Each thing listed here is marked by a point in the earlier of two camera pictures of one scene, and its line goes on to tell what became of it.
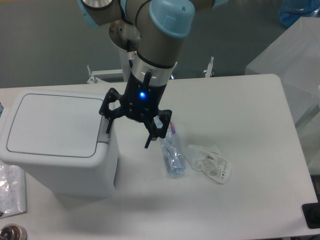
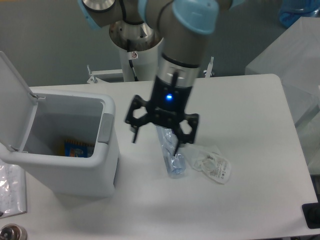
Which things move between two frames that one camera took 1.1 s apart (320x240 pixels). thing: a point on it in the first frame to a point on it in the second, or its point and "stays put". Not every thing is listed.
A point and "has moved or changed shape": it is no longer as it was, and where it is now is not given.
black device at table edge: [311, 212] stays put
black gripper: [140, 102] to [167, 107]
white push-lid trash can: [60, 138] has moved or changed shape
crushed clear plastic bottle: [173, 153] stays put
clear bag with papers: [13, 190] stays put
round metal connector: [13, 232] stays put
